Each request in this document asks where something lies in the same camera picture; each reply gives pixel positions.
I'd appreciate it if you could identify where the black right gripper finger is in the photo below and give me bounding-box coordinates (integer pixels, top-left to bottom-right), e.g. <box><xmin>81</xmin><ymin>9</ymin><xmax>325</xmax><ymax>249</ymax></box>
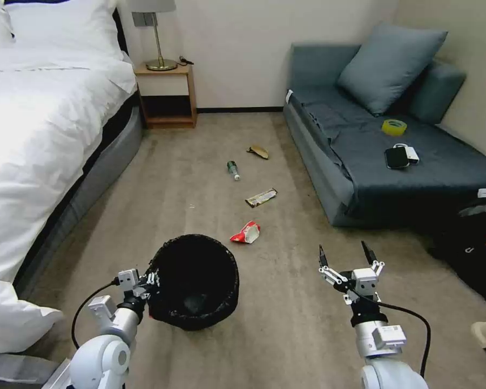
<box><xmin>317</xmin><ymin>244</ymin><xmax>352</xmax><ymax>287</ymax></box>
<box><xmin>360</xmin><ymin>240</ymin><xmax>386</xmax><ymax>282</ymax></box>

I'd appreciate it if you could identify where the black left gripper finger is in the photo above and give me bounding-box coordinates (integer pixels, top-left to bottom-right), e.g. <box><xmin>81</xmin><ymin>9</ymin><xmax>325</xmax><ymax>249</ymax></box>
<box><xmin>136</xmin><ymin>285</ymin><xmax>161</xmax><ymax>303</ymax></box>
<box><xmin>139</xmin><ymin>270</ymin><xmax>162</xmax><ymax>290</ymax></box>

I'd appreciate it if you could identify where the black mesh trash bin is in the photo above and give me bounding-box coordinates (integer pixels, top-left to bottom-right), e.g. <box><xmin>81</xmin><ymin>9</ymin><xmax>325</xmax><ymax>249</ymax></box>
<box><xmin>145</xmin><ymin>234</ymin><xmax>240</xmax><ymax>332</ymax></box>

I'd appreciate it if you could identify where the blue grey sofa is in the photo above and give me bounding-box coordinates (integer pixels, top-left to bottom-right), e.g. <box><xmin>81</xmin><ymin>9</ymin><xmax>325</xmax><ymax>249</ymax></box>
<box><xmin>283</xmin><ymin>42</ymin><xmax>486</xmax><ymax>229</ymax></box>

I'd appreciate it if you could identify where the red white snack wrapper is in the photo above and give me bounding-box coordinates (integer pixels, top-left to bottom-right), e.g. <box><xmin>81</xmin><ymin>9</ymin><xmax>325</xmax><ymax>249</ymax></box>
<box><xmin>229</xmin><ymin>220</ymin><xmax>263</xmax><ymax>245</ymax></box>

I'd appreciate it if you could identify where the brown gold candy wrapper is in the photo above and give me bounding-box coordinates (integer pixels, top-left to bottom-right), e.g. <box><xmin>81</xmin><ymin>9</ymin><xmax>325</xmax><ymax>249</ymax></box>
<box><xmin>245</xmin><ymin>187</ymin><xmax>279</xmax><ymax>209</ymax></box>

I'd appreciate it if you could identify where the black bag with red patch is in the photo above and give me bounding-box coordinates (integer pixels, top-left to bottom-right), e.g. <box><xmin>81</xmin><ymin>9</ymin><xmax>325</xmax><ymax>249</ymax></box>
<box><xmin>427</xmin><ymin>187</ymin><xmax>486</xmax><ymax>310</ymax></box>

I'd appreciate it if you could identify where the black phone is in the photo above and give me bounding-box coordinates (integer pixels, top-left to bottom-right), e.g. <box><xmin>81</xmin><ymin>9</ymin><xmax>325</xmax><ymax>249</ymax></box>
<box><xmin>384</xmin><ymin>146</ymin><xmax>410</xmax><ymax>170</ymax></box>

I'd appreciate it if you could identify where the white charger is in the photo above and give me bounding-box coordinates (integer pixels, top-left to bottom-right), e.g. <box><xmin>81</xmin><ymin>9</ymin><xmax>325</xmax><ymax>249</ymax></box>
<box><xmin>392</xmin><ymin>142</ymin><xmax>422</xmax><ymax>166</ymax></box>

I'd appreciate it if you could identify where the yellow tape roll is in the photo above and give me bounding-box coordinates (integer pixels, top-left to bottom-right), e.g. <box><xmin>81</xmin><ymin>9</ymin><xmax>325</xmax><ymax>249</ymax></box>
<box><xmin>381</xmin><ymin>118</ymin><xmax>409</xmax><ymax>136</ymax></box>

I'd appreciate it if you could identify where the blue grey bolster cushion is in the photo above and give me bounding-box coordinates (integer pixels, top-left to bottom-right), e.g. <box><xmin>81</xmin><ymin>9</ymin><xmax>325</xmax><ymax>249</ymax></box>
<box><xmin>412</xmin><ymin>61</ymin><xmax>468</xmax><ymax>126</ymax></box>

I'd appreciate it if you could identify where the bed with white duvet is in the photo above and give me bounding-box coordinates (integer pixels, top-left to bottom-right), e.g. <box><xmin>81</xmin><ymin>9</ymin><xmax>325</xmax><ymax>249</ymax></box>
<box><xmin>0</xmin><ymin>0</ymin><xmax>145</xmax><ymax>389</ymax></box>

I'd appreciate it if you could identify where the blue grey square cushion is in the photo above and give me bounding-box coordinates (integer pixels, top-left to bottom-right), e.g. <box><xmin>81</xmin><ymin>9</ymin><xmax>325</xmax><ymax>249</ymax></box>
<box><xmin>336</xmin><ymin>22</ymin><xmax>449</xmax><ymax>118</ymax></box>

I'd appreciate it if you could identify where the wooden nightstand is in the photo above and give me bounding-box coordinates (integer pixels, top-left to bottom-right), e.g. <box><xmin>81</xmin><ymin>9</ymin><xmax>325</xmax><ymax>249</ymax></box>
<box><xmin>134</xmin><ymin>63</ymin><xmax>198</xmax><ymax>130</ymax></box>

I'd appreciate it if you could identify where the brass table lamp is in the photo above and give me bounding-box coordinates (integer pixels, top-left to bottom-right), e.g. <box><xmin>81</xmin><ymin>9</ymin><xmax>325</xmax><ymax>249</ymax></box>
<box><xmin>127</xmin><ymin>0</ymin><xmax>178</xmax><ymax>72</ymax></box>

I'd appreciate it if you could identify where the large white pillow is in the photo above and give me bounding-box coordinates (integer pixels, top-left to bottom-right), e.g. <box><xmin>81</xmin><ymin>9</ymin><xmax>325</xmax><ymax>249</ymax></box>
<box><xmin>3</xmin><ymin>0</ymin><xmax>125</xmax><ymax>62</ymax></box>

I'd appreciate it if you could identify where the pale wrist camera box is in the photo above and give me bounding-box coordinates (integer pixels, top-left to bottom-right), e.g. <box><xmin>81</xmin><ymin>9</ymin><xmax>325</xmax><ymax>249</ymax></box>
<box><xmin>118</xmin><ymin>270</ymin><xmax>139</xmax><ymax>291</ymax></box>
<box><xmin>351</xmin><ymin>267</ymin><xmax>381</xmax><ymax>301</ymax></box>

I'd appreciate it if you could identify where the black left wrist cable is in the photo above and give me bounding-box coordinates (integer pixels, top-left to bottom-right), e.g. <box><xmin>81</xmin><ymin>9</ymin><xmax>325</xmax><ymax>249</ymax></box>
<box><xmin>71</xmin><ymin>279</ymin><xmax>120</xmax><ymax>351</ymax></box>

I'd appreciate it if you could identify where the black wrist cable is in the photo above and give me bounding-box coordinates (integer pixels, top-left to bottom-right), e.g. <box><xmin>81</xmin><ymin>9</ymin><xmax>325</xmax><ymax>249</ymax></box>
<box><xmin>71</xmin><ymin>279</ymin><xmax>120</xmax><ymax>351</ymax></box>
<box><xmin>377</xmin><ymin>300</ymin><xmax>432</xmax><ymax>378</ymax></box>

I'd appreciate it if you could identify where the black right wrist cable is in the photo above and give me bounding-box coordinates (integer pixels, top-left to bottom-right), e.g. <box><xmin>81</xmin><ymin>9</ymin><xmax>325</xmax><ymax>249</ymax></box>
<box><xmin>377</xmin><ymin>300</ymin><xmax>432</xmax><ymax>378</ymax></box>

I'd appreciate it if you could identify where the grey wall switch plate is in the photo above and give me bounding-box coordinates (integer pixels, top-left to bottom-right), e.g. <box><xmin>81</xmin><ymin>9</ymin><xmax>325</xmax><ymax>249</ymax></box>
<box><xmin>131</xmin><ymin>11</ymin><xmax>159</xmax><ymax>29</ymax></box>

